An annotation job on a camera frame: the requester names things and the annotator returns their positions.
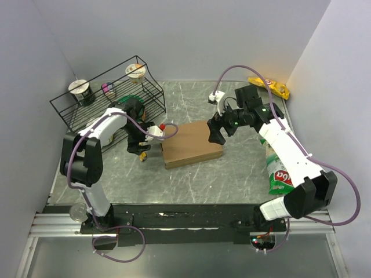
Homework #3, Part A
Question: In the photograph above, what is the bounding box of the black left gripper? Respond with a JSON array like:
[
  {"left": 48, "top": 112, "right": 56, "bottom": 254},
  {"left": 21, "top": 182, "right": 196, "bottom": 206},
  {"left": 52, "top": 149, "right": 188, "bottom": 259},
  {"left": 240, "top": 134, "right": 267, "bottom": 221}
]
[{"left": 123, "top": 121, "right": 155, "bottom": 155}]

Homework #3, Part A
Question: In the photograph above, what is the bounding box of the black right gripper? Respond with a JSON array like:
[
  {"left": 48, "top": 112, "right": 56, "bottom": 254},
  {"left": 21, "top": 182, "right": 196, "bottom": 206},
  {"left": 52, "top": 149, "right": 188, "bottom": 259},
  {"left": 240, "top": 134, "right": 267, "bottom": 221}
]
[{"left": 207, "top": 100, "right": 248, "bottom": 145}]

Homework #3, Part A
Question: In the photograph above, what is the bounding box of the brown cardboard express box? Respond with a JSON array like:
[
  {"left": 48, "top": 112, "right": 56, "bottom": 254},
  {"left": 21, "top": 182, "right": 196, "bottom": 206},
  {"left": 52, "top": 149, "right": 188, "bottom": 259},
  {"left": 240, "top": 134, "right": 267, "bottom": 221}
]
[{"left": 161, "top": 120, "right": 224, "bottom": 170}]

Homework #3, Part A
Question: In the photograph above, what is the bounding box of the yellow utility knife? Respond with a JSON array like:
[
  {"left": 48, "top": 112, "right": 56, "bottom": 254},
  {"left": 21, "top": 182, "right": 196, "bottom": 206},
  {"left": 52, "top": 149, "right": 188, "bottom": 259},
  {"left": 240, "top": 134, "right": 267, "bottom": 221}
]
[{"left": 139, "top": 152, "right": 147, "bottom": 162}]

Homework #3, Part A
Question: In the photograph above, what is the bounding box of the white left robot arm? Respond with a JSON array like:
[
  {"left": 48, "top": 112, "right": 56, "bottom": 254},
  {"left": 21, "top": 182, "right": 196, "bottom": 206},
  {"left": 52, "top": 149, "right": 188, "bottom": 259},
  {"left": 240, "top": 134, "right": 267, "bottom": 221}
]
[{"left": 60, "top": 96, "right": 157, "bottom": 233}]

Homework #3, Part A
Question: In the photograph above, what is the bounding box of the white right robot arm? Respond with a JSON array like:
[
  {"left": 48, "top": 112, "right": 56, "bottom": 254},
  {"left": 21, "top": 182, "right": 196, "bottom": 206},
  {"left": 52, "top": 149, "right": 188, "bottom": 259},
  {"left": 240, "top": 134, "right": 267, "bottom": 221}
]
[{"left": 207, "top": 85, "right": 337, "bottom": 231}]

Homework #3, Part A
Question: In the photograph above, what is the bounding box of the small purple pink box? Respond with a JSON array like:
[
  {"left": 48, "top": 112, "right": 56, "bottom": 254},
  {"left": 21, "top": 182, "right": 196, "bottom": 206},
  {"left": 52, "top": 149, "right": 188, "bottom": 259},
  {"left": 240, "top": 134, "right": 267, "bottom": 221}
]
[{"left": 101, "top": 82, "right": 116, "bottom": 98}]

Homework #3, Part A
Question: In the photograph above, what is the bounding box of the green round plastic lid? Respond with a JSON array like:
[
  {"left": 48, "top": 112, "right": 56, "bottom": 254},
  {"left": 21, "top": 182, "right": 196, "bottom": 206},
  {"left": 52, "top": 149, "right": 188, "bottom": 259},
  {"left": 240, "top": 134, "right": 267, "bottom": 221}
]
[{"left": 117, "top": 94, "right": 144, "bottom": 105}]

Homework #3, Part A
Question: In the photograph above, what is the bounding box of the orange white yogurt cup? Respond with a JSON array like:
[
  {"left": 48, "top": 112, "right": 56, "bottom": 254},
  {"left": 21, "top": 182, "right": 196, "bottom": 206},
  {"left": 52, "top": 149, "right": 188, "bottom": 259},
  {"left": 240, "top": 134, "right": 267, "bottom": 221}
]
[{"left": 125, "top": 64, "right": 146, "bottom": 85}]

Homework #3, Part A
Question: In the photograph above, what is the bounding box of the yellow chips bag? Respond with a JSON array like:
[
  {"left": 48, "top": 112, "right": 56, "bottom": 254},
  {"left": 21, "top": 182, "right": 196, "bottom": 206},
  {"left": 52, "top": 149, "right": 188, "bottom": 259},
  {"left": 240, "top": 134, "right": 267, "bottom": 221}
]
[{"left": 248, "top": 77, "right": 290, "bottom": 100}]

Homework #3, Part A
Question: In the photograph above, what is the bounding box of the black yogurt cup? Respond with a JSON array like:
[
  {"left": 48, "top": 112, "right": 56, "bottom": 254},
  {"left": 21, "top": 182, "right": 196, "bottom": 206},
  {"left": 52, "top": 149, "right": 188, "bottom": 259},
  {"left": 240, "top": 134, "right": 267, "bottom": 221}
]
[{"left": 68, "top": 79, "right": 95, "bottom": 106}]

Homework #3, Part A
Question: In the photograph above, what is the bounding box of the silver tin can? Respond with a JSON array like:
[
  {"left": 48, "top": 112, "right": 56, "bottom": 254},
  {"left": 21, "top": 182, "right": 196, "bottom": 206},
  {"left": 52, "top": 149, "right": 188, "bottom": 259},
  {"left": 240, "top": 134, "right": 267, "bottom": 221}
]
[{"left": 69, "top": 203, "right": 88, "bottom": 223}]

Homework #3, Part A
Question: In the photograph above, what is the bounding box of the green cassava chips bag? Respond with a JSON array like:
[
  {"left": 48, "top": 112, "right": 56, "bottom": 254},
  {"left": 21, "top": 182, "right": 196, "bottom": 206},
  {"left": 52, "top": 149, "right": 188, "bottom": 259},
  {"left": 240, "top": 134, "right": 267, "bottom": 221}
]
[{"left": 260, "top": 139, "right": 294, "bottom": 195}]

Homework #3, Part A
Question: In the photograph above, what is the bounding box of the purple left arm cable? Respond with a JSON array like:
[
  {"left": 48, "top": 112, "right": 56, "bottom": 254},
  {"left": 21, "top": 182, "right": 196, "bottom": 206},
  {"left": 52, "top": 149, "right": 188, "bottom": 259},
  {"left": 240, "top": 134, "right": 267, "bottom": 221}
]
[{"left": 66, "top": 112, "right": 179, "bottom": 263}]

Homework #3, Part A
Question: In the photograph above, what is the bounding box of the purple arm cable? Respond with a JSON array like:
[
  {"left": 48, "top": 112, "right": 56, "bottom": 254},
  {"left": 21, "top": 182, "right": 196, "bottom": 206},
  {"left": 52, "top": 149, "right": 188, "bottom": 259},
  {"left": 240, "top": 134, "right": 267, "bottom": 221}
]
[
  {"left": 213, "top": 64, "right": 362, "bottom": 254},
  {"left": 66, "top": 112, "right": 179, "bottom": 263}
]

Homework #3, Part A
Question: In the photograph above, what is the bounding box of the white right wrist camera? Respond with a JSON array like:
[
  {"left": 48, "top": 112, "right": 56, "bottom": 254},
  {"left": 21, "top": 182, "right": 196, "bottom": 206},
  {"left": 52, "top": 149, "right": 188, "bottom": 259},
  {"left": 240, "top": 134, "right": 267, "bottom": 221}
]
[{"left": 208, "top": 90, "right": 225, "bottom": 116}]

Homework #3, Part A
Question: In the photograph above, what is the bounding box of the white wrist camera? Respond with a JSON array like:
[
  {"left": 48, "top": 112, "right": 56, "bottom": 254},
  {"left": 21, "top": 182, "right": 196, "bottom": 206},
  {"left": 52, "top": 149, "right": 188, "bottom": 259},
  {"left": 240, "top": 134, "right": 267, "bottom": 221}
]
[
  {"left": 208, "top": 90, "right": 225, "bottom": 116},
  {"left": 145, "top": 125, "right": 165, "bottom": 142}
]

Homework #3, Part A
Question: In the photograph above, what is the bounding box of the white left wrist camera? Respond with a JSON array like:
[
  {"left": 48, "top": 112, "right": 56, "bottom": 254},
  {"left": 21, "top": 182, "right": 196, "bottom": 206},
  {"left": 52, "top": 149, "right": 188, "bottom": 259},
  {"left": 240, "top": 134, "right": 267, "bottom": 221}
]
[{"left": 145, "top": 125, "right": 165, "bottom": 142}]

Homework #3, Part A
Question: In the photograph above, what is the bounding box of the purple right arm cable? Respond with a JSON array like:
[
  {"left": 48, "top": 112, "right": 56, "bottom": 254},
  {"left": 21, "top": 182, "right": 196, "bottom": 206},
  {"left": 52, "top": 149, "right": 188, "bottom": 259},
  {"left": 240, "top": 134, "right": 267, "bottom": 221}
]
[{"left": 213, "top": 64, "right": 362, "bottom": 254}]

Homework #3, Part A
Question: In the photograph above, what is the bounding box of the black wire rack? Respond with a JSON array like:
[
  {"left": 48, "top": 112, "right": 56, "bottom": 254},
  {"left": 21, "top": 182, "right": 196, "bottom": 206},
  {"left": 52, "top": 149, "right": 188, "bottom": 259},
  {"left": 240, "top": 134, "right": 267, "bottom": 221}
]
[{"left": 58, "top": 59, "right": 166, "bottom": 153}]

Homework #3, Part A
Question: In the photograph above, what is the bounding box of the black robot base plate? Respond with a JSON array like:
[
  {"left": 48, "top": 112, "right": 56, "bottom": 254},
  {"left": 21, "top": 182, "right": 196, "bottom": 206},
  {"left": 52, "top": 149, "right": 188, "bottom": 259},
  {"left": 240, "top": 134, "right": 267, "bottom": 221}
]
[{"left": 79, "top": 204, "right": 286, "bottom": 249}]

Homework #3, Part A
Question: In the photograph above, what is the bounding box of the aluminium frame rail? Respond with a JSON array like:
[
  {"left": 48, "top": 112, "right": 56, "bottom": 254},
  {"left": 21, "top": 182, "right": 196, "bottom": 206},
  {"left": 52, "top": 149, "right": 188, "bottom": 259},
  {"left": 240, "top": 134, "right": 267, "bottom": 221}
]
[{"left": 29, "top": 213, "right": 335, "bottom": 237}]

